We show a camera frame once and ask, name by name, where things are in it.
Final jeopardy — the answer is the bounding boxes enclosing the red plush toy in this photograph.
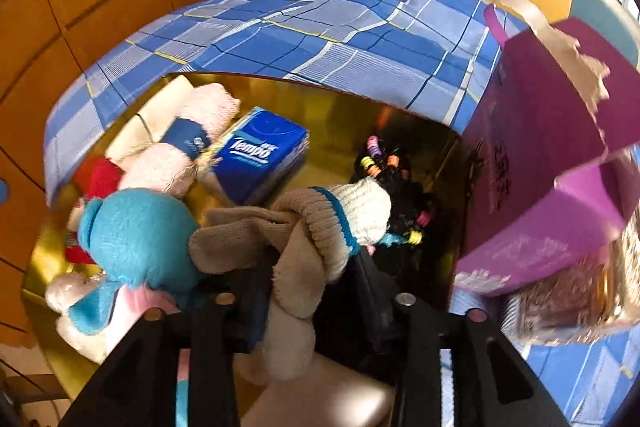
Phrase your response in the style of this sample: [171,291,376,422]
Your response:
[67,157,123,265]

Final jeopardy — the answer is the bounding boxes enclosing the blue tissue pack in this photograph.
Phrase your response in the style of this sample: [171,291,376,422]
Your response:
[197,106,310,206]

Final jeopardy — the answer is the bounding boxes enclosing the gold metal tin box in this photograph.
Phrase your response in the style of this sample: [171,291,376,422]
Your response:
[20,74,468,413]

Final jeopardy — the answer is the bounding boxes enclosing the teal plush toy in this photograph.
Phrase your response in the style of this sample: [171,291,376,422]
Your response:
[45,188,208,427]

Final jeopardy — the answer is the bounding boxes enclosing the black beaded hair ties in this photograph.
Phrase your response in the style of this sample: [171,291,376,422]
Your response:
[350,134,436,248]

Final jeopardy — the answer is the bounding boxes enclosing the purple carton box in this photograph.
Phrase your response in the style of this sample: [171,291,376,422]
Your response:
[452,0,640,298]

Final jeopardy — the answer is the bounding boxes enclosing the blue plaid blanket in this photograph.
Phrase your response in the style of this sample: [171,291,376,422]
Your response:
[44,0,640,427]

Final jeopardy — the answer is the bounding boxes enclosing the beige knitted sock pair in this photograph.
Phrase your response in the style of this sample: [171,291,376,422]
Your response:
[189,184,392,385]

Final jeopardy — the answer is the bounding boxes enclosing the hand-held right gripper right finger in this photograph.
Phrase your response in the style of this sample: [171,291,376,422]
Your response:
[352,252,571,427]

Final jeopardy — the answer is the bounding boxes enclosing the pink towel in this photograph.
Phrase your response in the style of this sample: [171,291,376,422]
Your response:
[120,83,241,198]

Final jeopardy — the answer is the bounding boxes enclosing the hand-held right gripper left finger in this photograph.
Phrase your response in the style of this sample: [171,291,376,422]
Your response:
[57,252,276,427]

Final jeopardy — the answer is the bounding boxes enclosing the silver ornate tissue box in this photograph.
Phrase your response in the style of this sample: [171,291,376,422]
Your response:
[500,237,640,348]

